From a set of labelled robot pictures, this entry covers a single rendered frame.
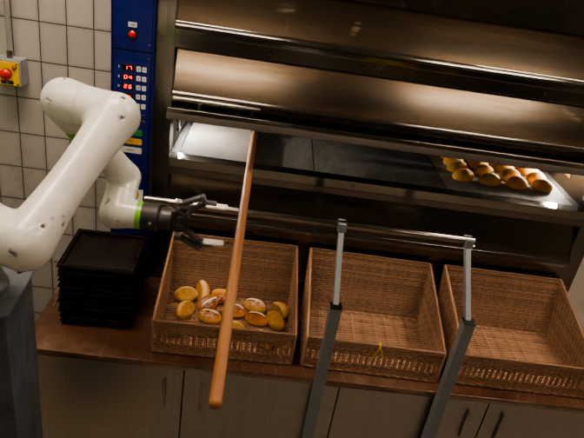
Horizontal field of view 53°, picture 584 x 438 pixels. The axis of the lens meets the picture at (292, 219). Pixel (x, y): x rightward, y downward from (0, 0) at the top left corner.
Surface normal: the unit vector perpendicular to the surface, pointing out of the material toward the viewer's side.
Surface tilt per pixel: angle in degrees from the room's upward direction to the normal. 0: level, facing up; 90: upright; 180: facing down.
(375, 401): 90
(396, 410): 90
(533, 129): 70
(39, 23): 90
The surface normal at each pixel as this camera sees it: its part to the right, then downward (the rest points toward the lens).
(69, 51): 0.00, 0.47
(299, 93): 0.05, 0.14
